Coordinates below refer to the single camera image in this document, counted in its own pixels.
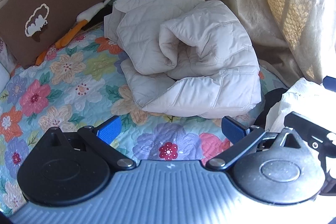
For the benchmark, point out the floral quilted bedspread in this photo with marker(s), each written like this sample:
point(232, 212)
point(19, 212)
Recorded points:
point(65, 87)

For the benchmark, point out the orange and white plush toy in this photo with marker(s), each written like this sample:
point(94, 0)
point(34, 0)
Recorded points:
point(71, 33)

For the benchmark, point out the white pillow with flower print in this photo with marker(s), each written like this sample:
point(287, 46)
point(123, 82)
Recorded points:
point(5, 54)

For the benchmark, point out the black cloth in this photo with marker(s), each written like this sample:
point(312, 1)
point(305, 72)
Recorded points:
point(271, 99)

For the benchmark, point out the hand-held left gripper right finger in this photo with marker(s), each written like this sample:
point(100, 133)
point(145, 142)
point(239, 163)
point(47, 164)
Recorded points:
point(233, 130)

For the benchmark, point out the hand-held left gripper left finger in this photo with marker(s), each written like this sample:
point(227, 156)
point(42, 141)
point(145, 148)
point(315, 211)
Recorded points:
point(110, 128)

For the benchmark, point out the white quilted jacket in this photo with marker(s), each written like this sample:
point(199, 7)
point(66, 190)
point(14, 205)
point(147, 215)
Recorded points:
point(199, 56)

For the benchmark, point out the white crumpled cloth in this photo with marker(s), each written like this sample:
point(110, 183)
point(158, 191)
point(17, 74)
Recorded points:
point(302, 98)

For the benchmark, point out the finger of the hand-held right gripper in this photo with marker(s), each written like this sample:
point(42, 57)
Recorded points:
point(304, 124)

